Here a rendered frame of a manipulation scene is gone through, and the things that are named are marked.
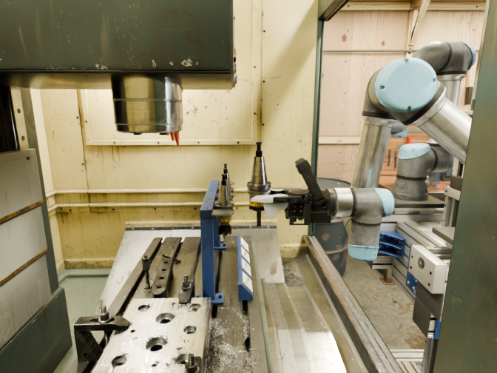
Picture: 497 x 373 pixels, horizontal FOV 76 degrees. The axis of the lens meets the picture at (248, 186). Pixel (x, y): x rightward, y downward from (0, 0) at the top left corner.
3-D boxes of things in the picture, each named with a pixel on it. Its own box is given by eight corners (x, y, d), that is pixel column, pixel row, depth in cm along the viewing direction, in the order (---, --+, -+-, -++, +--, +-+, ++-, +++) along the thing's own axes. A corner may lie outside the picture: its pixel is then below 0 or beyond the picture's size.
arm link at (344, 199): (354, 192, 79) (343, 184, 87) (336, 191, 79) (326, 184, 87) (351, 220, 80) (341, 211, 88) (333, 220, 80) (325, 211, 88)
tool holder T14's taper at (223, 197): (218, 202, 110) (217, 183, 108) (231, 202, 110) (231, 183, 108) (217, 206, 105) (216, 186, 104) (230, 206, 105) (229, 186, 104)
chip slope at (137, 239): (275, 263, 196) (276, 223, 190) (297, 344, 128) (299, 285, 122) (129, 266, 193) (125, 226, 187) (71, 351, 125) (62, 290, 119)
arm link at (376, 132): (364, 68, 93) (333, 224, 105) (372, 62, 83) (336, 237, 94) (405, 72, 92) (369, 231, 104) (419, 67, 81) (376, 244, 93)
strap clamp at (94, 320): (133, 351, 86) (129, 301, 82) (129, 360, 83) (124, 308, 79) (83, 352, 85) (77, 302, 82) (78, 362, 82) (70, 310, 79)
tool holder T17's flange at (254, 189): (248, 189, 85) (248, 180, 84) (271, 189, 85) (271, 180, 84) (245, 195, 79) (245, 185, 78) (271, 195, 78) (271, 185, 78)
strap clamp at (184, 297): (195, 305, 106) (194, 263, 103) (190, 331, 94) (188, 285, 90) (186, 305, 106) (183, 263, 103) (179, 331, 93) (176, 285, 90)
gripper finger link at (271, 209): (254, 221, 77) (288, 218, 80) (254, 197, 76) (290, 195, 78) (250, 217, 80) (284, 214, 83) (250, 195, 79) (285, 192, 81)
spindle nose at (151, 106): (132, 129, 86) (128, 83, 83) (190, 129, 85) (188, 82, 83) (101, 133, 71) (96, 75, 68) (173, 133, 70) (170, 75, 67)
